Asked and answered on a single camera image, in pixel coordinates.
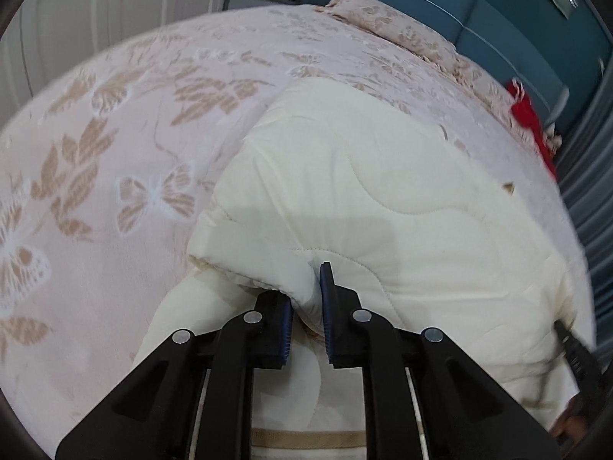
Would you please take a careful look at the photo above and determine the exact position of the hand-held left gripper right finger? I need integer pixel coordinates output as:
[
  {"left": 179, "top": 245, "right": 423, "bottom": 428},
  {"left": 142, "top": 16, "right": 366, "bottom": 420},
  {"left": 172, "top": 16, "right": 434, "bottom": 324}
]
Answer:
[{"left": 318, "top": 262, "right": 562, "bottom": 460}]

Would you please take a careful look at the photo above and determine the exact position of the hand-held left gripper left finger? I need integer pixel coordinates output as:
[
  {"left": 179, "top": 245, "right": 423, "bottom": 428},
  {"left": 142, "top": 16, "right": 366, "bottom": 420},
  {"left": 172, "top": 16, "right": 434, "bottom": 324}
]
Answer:
[{"left": 55, "top": 290, "right": 294, "bottom": 460}]

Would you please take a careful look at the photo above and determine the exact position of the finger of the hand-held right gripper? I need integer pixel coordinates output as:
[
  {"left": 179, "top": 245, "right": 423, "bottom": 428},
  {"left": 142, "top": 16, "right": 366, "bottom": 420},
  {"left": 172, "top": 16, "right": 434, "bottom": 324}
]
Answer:
[{"left": 554, "top": 320, "right": 600, "bottom": 396}]

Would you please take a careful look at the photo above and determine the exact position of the cream quilted blanket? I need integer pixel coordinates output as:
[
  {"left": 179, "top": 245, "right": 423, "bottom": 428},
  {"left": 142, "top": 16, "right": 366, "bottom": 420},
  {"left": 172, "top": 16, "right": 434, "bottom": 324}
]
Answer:
[{"left": 131, "top": 78, "right": 589, "bottom": 460}]

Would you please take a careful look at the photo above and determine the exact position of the person's right hand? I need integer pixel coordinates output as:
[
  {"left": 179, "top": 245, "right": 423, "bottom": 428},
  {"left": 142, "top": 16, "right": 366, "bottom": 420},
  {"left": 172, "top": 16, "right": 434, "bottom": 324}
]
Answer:
[{"left": 550, "top": 393, "right": 592, "bottom": 447}]

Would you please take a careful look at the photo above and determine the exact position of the grey curtain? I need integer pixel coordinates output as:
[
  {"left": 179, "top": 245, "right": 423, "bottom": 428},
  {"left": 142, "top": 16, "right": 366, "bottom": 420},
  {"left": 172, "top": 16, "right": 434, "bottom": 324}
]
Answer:
[{"left": 556, "top": 33, "right": 613, "bottom": 346}]

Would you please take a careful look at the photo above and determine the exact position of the pink floral bed blanket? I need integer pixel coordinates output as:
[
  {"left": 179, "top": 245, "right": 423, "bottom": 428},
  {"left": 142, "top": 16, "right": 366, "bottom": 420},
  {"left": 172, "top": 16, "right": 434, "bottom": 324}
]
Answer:
[{"left": 0, "top": 2, "right": 592, "bottom": 460}]

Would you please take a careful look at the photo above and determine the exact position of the red cloth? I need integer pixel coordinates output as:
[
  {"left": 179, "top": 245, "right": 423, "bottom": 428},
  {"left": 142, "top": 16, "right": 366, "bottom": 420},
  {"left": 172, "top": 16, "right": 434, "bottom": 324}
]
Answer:
[{"left": 508, "top": 78, "right": 559, "bottom": 184}]

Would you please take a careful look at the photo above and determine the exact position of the pink floral pillow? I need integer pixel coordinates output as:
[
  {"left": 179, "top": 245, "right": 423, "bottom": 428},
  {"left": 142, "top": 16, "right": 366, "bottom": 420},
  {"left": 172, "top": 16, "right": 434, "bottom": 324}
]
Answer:
[{"left": 325, "top": 0, "right": 551, "bottom": 154}]

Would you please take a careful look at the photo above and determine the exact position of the dark blue nightstand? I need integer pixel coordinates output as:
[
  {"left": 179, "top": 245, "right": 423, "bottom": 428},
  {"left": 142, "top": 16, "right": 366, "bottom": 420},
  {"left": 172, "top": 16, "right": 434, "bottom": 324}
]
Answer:
[{"left": 223, "top": 0, "right": 308, "bottom": 11}]

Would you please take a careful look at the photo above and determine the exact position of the blue padded headboard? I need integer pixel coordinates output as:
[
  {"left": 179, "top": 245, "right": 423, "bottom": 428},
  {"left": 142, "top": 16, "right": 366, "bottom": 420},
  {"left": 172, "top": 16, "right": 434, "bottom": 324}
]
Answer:
[{"left": 306, "top": 0, "right": 605, "bottom": 136}]

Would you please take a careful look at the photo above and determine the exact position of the white panelled door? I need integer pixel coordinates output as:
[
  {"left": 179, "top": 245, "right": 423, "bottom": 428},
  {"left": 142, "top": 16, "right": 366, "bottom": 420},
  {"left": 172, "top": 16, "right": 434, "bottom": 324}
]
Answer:
[{"left": 0, "top": 0, "right": 231, "bottom": 123}]

